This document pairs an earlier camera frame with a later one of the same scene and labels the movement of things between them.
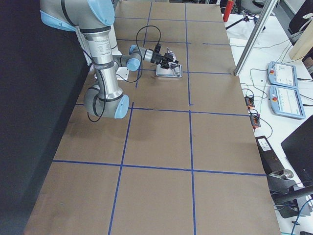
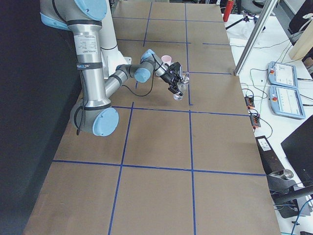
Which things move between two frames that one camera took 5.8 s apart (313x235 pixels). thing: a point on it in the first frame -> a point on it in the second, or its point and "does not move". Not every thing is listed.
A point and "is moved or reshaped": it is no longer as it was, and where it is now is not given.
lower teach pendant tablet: (286, 101) does not move
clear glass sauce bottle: (173, 65) is moved or reshaped
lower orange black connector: (255, 121) does not move
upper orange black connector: (249, 102) does not move
